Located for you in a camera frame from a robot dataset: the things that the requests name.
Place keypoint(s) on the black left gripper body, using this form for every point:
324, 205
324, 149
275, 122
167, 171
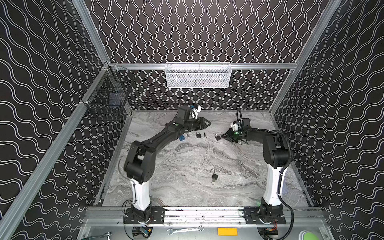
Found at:
197, 123

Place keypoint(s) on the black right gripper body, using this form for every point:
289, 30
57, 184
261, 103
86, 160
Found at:
235, 134

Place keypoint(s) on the black padlock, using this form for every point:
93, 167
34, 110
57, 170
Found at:
218, 137
198, 135
214, 176

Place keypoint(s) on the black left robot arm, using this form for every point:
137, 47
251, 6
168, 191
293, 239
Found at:
141, 159

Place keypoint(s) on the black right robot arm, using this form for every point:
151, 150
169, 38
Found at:
277, 154

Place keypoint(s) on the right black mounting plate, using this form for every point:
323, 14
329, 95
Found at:
264, 215

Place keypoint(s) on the black mounting plate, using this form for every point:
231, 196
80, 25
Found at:
264, 215
152, 215

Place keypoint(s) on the yellow label plate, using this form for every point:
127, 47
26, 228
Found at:
227, 232

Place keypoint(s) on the silver combination wrench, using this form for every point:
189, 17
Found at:
172, 231

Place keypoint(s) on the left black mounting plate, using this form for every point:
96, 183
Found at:
152, 215

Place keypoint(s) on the green round button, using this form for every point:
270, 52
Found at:
306, 235

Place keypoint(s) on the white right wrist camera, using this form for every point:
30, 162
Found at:
234, 126

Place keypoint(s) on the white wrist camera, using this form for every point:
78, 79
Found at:
195, 110
234, 126

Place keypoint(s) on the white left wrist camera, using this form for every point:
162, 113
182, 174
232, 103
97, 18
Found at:
195, 110

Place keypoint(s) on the white wire mesh basket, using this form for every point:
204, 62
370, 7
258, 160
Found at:
195, 75

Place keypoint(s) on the black wire mesh basket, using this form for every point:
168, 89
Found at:
106, 100

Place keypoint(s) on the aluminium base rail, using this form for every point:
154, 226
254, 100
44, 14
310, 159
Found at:
177, 217

